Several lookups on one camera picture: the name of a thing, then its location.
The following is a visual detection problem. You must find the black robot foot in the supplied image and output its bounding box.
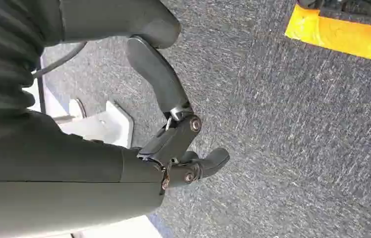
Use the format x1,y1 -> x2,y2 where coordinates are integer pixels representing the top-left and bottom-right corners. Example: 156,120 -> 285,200
297,0 -> 371,19

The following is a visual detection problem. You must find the ribbed grey right arm sleeve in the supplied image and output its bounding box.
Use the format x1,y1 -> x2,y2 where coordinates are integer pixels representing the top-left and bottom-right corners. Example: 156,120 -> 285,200
0,0 -> 64,116

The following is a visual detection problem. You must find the white metal base plate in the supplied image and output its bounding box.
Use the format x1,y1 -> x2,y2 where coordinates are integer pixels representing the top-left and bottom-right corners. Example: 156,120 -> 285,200
22,55 -> 134,149

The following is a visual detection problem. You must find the yellow floor tape strip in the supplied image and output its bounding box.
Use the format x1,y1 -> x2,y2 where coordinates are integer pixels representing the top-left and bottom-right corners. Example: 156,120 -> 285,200
284,4 -> 371,66

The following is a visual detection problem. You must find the black cable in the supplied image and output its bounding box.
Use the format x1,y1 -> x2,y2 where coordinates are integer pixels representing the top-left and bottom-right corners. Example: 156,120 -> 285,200
31,41 -> 88,79

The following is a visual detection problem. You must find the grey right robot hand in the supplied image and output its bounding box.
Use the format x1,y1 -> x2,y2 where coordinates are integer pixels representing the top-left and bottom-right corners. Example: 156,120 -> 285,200
0,0 -> 231,238

